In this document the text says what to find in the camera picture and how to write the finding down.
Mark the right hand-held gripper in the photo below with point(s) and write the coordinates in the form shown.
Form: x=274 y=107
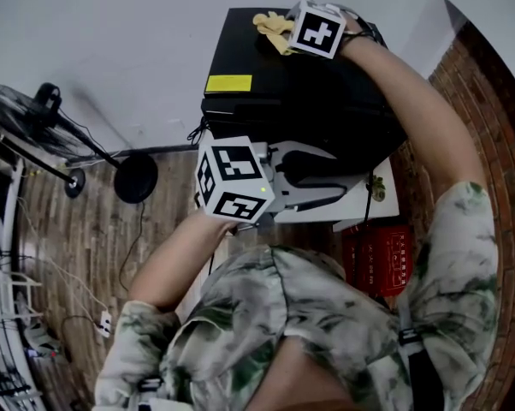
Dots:
x=317 y=32

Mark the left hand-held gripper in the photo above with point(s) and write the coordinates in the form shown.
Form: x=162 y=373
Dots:
x=232 y=174

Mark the yellow cleaning cloth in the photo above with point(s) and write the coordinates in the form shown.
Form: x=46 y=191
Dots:
x=274 y=26

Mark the black box appliance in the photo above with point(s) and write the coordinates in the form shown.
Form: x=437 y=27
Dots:
x=309 y=101

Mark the person's left forearm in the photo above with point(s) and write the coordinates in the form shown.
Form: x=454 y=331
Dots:
x=176 y=263

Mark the person's right forearm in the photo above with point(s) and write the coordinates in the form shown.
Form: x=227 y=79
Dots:
x=424 y=114

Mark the white low table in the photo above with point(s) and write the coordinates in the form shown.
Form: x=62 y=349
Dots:
x=360 y=212

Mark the small potted succulent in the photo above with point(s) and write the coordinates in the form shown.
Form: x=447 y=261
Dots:
x=378 y=188

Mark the red box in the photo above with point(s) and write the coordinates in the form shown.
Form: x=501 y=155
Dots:
x=377 y=259

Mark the person's patterned shirt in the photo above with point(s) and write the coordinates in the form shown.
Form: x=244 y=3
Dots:
x=326 y=315

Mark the black standing fan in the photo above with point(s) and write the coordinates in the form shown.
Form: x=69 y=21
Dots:
x=135 y=178

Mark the person's bare chest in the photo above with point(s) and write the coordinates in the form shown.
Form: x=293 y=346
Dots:
x=304 y=375

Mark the black stand with round base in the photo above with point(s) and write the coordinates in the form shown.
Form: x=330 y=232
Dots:
x=75 y=183

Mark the white power strip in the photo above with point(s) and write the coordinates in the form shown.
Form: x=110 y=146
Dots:
x=104 y=323

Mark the white small shelf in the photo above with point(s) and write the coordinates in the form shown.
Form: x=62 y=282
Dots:
x=5 y=293

